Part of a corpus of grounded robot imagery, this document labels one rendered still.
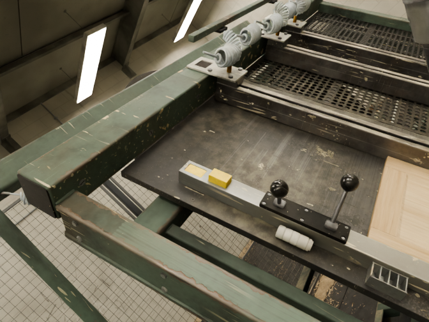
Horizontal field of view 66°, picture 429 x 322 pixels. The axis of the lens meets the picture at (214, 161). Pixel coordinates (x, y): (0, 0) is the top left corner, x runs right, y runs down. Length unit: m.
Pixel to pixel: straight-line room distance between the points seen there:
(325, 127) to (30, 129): 5.30
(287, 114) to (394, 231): 0.48
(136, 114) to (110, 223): 0.34
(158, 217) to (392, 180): 0.63
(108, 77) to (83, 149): 5.88
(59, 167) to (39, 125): 5.22
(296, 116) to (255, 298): 0.65
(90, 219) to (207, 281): 0.28
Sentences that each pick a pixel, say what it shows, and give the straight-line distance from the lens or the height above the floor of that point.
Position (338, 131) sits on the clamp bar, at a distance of 1.11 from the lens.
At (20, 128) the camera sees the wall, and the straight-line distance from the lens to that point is 5.99.
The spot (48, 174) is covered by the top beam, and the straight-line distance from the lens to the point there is 0.79.
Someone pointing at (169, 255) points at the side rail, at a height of 1.62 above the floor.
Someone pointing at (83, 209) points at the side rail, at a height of 1.81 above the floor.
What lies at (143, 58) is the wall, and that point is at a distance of 7.20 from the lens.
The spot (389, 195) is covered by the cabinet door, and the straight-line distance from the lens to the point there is 0.98.
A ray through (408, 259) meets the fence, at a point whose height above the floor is 1.25.
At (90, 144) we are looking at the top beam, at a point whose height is 1.92.
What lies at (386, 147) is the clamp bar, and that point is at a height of 1.33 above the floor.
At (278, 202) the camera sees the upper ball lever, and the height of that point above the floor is 1.51.
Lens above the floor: 1.70
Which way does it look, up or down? 2 degrees down
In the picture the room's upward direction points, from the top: 46 degrees counter-clockwise
